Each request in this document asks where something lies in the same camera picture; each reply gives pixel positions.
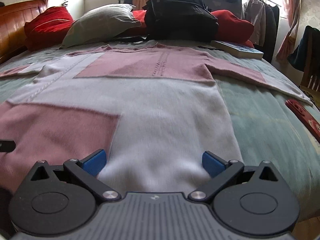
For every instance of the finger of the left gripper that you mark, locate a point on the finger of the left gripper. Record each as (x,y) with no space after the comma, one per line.
(7,145)

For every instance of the red quilt right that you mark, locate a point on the red quilt right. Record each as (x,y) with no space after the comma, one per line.
(231,28)

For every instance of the black backpack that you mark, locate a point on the black backpack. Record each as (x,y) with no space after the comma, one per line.
(172,20)

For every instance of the wooden chair with clothes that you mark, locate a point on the wooden chair with clothes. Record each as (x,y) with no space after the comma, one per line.
(305,58)

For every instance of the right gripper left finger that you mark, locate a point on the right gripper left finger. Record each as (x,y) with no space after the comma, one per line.
(58,199)

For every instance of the red quilt left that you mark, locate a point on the red quilt left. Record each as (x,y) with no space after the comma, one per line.
(48,28)

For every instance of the clothes rack with garments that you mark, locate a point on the clothes rack with garments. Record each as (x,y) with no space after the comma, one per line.
(263,16)

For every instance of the pink and white sweater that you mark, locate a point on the pink and white sweater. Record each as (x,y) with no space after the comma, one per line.
(150,99)

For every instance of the red flat case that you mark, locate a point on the red flat case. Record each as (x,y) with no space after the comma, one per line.
(305,117)

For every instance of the grey green pillow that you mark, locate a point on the grey green pillow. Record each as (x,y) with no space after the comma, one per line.
(101,24)

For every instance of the red quilt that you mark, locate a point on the red quilt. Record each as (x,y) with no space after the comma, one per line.
(231,28)
(48,28)

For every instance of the blue white book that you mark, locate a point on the blue white book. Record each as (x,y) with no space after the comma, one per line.
(238,50)

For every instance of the wooden headboard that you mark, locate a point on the wooden headboard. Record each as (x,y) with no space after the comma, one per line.
(12,20)

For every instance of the red plaid curtain right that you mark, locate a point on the red plaid curtain right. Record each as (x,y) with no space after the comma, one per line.
(292,9)

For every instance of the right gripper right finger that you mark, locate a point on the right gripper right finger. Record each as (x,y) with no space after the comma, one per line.
(247,200)

